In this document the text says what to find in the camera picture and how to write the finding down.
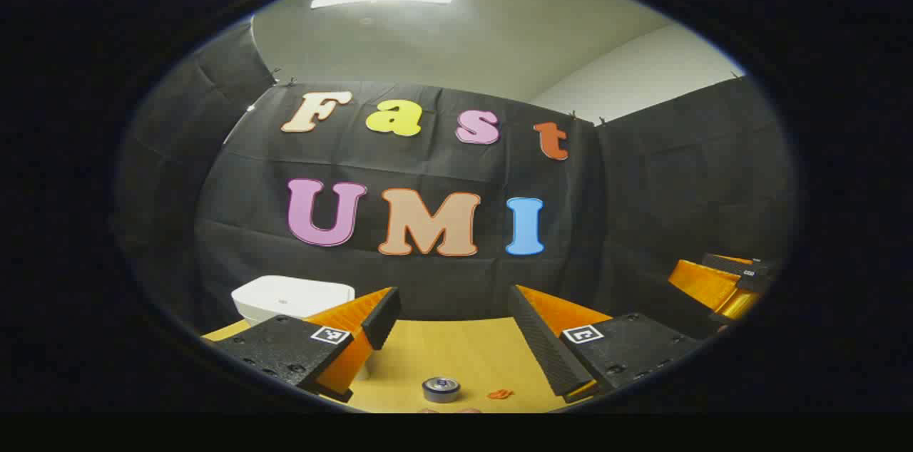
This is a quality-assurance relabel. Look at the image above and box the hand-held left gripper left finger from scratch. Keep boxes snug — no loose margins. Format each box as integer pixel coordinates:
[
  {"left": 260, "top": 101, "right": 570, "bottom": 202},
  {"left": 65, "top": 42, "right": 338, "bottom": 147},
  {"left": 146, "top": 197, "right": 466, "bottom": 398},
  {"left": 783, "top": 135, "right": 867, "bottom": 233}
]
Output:
[{"left": 213, "top": 286, "right": 402, "bottom": 404}]

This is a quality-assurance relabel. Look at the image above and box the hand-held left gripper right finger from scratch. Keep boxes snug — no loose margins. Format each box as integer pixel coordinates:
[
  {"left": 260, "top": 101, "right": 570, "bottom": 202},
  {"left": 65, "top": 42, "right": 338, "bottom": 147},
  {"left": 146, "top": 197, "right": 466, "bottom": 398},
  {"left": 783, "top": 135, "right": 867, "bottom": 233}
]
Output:
[{"left": 507, "top": 284, "right": 705, "bottom": 404}]

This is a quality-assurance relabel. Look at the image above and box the white desktop garbage bin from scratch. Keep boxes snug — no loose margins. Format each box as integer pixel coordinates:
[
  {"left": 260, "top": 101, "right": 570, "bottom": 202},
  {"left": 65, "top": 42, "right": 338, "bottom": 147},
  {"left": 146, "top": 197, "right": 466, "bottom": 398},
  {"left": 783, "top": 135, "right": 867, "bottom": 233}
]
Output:
[{"left": 231, "top": 275, "right": 372, "bottom": 380}]

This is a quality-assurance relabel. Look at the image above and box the silver blue pop can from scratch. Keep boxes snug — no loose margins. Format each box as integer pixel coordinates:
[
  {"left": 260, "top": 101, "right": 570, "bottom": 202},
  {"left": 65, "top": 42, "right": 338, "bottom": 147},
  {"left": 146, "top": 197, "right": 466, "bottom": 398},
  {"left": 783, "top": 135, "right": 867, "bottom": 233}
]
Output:
[{"left": 422, "top": 376, "right": 461, "bottom": 404}]

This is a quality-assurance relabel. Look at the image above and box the wooden desktop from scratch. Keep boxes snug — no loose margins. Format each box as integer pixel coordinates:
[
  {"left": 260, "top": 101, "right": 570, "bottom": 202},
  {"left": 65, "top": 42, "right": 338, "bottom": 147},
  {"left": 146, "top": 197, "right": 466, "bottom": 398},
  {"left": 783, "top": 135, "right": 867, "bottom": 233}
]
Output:
[{"left": 201, "top": 317, "right": 596, "bottom": 414}]

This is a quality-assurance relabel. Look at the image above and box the black backdrop cloth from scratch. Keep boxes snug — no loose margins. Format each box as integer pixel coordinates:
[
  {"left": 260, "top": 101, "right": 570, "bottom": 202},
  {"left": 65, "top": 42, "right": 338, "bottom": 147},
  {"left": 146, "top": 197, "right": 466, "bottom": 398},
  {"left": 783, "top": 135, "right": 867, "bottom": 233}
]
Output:
[{"left": 114, "top": 17, "right": 796, "bottom": 339}]

